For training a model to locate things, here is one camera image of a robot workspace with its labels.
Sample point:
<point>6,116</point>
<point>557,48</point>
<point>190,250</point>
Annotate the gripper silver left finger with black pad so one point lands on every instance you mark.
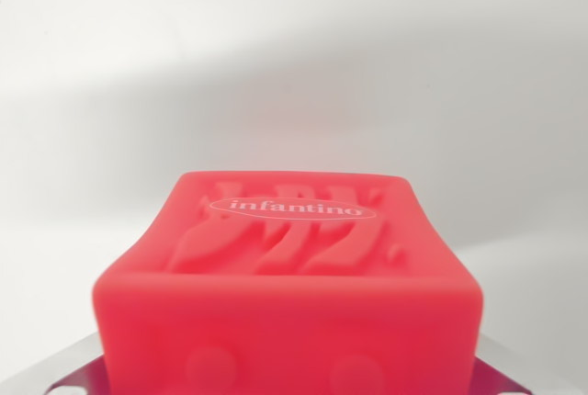
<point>78,374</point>

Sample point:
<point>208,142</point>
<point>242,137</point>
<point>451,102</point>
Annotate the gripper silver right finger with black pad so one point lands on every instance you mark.
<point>510,379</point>

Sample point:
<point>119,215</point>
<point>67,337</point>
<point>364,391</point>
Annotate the red infantino toy cube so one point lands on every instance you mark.
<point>285,303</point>

